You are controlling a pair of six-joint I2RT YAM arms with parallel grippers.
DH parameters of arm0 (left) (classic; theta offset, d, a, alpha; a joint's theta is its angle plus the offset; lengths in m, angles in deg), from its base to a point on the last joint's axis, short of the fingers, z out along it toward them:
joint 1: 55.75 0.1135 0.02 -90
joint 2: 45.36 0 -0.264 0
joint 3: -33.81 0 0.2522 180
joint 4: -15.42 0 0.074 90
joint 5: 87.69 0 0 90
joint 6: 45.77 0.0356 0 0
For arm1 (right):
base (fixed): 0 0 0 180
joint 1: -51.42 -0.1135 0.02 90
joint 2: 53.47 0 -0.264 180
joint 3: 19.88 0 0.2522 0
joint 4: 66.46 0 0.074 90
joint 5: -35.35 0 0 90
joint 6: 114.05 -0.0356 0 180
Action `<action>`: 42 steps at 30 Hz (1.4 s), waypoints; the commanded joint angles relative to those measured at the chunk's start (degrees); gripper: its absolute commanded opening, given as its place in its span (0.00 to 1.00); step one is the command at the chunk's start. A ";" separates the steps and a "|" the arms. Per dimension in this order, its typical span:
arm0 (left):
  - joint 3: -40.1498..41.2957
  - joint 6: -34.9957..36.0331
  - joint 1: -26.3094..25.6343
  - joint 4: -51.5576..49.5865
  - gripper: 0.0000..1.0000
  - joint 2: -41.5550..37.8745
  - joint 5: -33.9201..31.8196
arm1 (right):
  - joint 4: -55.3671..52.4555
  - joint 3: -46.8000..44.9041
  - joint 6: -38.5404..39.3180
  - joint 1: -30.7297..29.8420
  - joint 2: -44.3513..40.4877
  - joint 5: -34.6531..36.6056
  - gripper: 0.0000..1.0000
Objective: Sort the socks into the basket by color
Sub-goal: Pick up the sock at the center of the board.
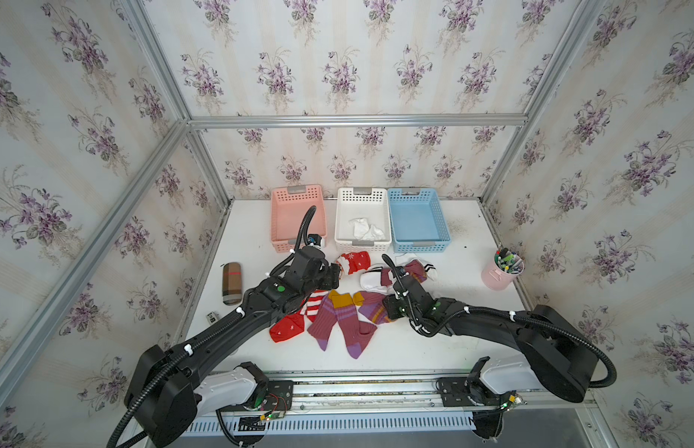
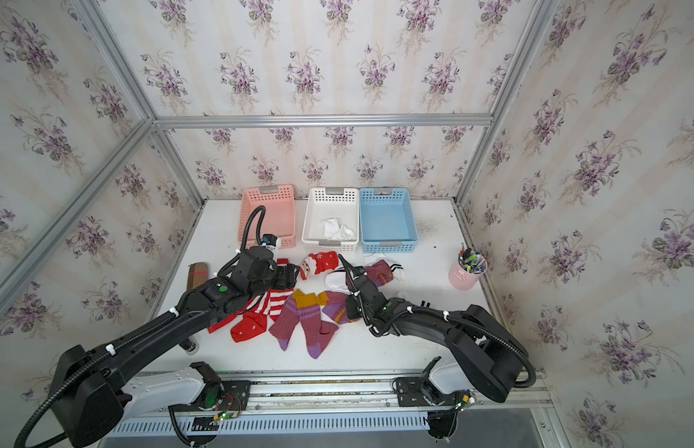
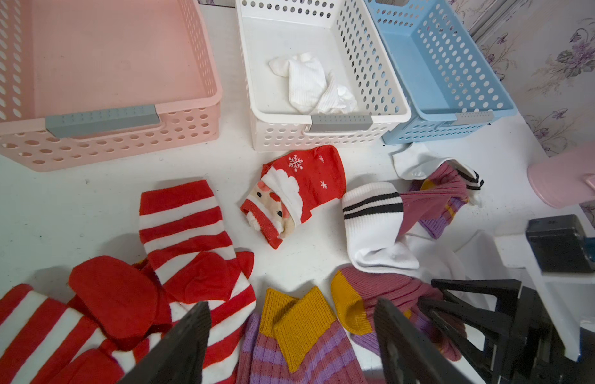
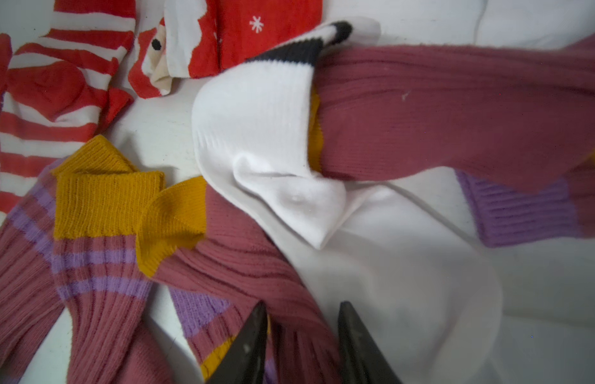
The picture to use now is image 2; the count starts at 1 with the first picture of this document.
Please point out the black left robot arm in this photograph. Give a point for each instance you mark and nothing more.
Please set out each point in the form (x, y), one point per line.
(87, 396)

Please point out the small white sock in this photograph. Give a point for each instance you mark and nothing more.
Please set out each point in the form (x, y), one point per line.
(331, 228)

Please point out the pink plastic basket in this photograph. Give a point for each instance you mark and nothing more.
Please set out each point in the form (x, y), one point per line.
(280, 220)

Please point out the red white striped sock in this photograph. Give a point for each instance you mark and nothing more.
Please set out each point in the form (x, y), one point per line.
(271, 304)

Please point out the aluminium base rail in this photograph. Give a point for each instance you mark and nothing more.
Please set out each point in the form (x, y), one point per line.
(281, 392)

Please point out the red santa christmas sock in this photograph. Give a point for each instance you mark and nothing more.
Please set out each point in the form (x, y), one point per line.
(319, 263)

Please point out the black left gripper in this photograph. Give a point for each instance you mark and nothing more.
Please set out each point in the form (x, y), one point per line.
(287, 276)

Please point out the purple sock yellow cuff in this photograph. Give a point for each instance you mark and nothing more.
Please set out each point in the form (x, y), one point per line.
(304, 309)

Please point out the white ankle sock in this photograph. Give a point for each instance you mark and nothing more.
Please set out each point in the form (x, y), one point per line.
(337, 282)

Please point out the maroon purple sock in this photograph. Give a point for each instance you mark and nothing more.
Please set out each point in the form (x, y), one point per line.
(380, 273)

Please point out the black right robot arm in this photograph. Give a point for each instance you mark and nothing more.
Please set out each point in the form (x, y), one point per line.
(488, 359)

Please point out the blue plastic basket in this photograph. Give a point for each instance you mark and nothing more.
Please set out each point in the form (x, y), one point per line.
(387, 223)

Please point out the brown plaid glasses case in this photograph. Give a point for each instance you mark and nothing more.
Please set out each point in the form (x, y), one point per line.
(198, 275)

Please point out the white plastic basket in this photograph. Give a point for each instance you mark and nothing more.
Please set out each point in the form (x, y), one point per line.
(323, 204)

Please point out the purple striped sock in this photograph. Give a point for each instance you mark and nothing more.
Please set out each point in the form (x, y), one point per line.
(335, 307)

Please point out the pink pen cup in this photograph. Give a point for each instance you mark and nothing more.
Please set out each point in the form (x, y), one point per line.
(470, 265)

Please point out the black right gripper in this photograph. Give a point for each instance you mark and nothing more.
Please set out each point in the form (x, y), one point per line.
(350, 305)

